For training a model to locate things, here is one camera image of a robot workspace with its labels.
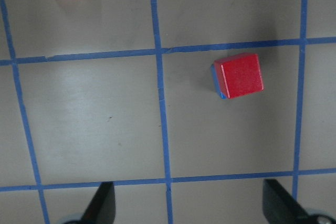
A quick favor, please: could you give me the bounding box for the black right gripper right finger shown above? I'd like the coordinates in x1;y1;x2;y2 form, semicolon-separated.
262;179;311;224

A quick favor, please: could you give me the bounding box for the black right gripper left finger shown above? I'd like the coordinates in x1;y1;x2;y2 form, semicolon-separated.
81;182;116;224

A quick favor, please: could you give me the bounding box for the red wooden block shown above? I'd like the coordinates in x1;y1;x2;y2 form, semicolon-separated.
213;52;264;99

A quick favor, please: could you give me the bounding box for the blue wooden block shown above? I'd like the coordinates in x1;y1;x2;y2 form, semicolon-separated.
211;65;226;99

